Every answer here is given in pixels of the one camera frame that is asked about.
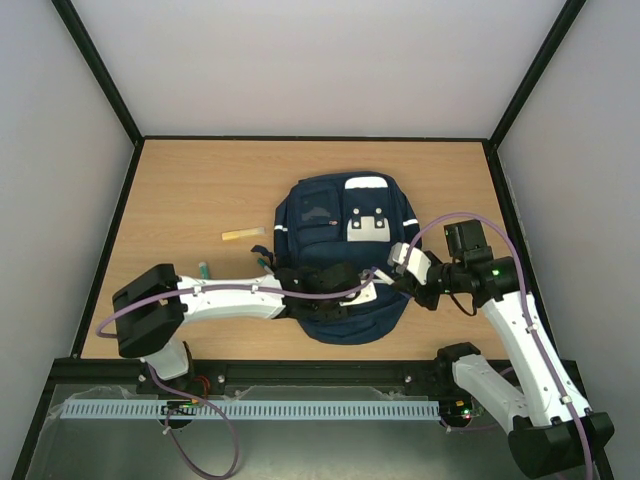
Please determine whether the green capped white pen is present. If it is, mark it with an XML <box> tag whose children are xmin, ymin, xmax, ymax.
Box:
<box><xmin>257</xmin><ymin>258</ymin><xmax>274</xmax><ymax>275</ymax></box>

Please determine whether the navy blue backpack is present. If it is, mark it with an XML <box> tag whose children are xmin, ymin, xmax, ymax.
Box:
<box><xmin>252</xmin><ymin>171</ymin><xmax>420</xmax><ymax>345</ymax></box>

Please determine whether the green whiteboard marker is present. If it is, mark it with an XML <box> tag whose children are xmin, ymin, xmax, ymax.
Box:
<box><xmin>199</xmin><ymin>262</ymin><xmax>211</xmax><ymax>280</ymax></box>

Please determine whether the purple capped white pen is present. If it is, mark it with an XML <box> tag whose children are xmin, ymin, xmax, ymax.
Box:
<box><xmin>372</xmin><ymin>268</ymin><xmax>395</xmax><ymax>285</ymax></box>

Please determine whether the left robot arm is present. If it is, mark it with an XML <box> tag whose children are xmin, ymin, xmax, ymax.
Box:
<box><xmin>96</xmin><ymin>263</ymin><xmax>378</xmax><ymax>381</ymax></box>

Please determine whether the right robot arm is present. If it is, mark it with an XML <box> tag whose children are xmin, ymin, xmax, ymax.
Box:
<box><xmin>388</xmin><ymin>214</ymin><xmax>614</xmax><ymax>479</ymax></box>

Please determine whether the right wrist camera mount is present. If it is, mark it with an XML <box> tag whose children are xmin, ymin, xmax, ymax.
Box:
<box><xmin>387</xmin><ymin>242</ymin><xmax>432</xmax><ymax>286</ymax></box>

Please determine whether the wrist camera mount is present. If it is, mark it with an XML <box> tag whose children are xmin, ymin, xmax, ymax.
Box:
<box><xmin>340</xmin><ymin>283</ymin><xmax>377</xmax><ymax>306</ymax></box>
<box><xmin>387</xmin><ymin>242</ymin><xmax>432</xmax><ymax>286</ymax></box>

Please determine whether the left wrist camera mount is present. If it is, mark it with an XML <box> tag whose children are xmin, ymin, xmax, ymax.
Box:
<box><xmin>340</xmin><ymin>283</ymin><xmax>377</xmax><ymax>306</ymax></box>

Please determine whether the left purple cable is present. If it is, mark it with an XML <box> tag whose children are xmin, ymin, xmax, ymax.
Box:
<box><xmin>94</xmin><ymin>267</ymin><xmax>378</xmax><ymax>478</ymax></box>

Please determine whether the purple cable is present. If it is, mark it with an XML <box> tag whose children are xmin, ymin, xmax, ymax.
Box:
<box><xmin>94</xmin><ymin>267</ymin><xmax>378</xmax><ymax>478</ymax></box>
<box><xmin>402</xmin><ymin>212</ymin><xmax>596</xmax><ymax>480</ymax></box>

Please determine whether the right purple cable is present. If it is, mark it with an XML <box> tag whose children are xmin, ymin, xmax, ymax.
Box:
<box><xmin>402</xmin><ymin>212</ymin><xmax>596</xmax><ymax>480</ymax></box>

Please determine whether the black aluminium frame rail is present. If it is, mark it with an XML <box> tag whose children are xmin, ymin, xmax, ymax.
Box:
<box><xmin>46</xmin><ymin>358</ymin><xmax>460</xmax><ymax>398</ymax></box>

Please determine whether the grey slotted cable duct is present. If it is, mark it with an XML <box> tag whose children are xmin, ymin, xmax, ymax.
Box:
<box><xmin>60</xmin><ymin>399</ymin><xmax>440</xmax><ymax>421</ymax></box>

